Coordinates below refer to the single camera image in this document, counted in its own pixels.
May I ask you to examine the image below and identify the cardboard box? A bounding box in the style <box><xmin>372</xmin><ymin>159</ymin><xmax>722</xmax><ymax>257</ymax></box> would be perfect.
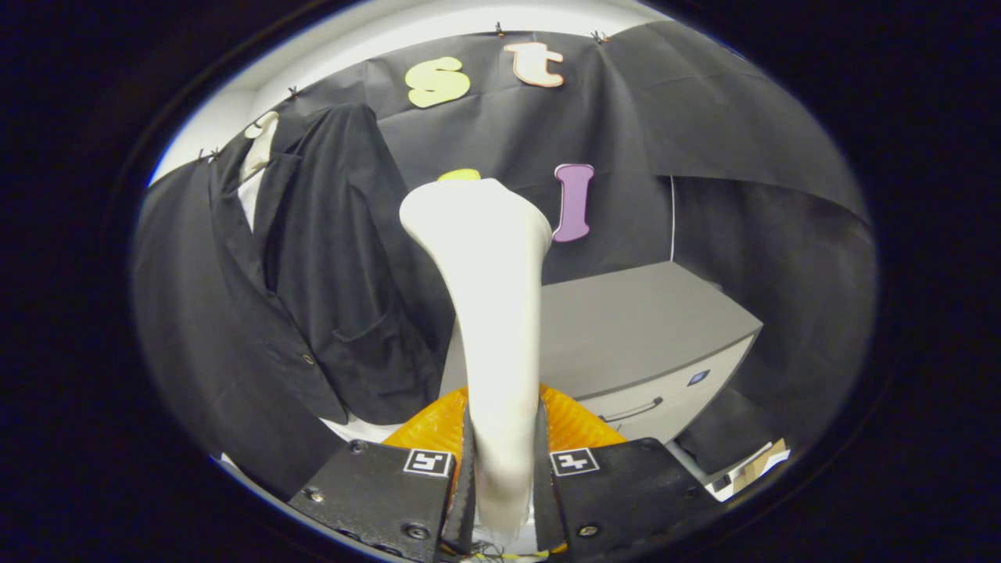
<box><xmin>706</xmin><ymin>438</ymin><xmax>792</xmax><ymax>503</ymax></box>

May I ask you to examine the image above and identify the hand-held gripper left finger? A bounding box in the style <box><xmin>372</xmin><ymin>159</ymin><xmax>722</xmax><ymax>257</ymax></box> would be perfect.
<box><xmin>288</xmin><ymin>385</ymin><xmax>476</xmax><ymax>563</ymax></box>

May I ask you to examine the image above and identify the black suit jacket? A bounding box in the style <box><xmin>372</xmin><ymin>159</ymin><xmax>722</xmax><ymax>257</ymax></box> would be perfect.
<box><xmin>205</xmin><ymin>103</ymin><xmax>456</xmax><ymax>427</ymax></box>

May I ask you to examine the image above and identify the grey cabinet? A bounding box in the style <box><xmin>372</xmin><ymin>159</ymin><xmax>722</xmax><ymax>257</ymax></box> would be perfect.
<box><xmin>440</xmin><ymin>260</ymin><xmax>763</xmax><ymax>446</ymax></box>

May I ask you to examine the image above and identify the white garment steamer head with hose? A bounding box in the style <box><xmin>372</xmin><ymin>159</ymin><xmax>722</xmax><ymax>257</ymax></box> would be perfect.
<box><xmin>399</xmin><ymin>178</ymin><xmax>553</xmax><ymax>548</ymax></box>

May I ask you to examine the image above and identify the black backdrop cloth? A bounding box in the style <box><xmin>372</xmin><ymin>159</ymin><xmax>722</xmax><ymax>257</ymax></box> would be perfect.
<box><xmin>131</xmin><ymin>20</ymin><xmax>875</xmax><ymax>501</ymax></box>

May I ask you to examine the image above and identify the black drawer handle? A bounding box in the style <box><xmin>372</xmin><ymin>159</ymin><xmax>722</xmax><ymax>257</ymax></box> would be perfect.
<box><xmin>599</xmin><ymin>396</ymin><xmax>665</xmax><ymax>424</ymax></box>

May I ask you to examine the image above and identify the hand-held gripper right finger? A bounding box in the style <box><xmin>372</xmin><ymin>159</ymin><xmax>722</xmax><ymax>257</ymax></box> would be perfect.
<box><xmin>534</xmin><ymin>383</ymin><xmax>720</xmax><ymax>563</ymax></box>

